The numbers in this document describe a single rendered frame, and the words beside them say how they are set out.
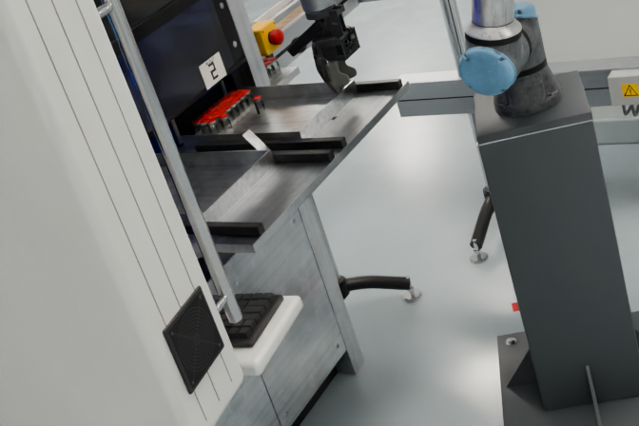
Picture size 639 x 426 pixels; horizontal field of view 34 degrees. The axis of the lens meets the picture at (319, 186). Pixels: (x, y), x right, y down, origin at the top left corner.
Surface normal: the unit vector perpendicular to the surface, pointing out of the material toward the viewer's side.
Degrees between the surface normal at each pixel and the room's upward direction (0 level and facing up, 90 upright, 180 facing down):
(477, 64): 98
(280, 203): 0
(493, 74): 98
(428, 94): 90
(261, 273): 90
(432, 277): 0
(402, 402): 0
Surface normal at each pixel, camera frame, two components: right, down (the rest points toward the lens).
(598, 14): -0.47, 0.50
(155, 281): 0.89, -0.07
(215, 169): -0.29, -0.86
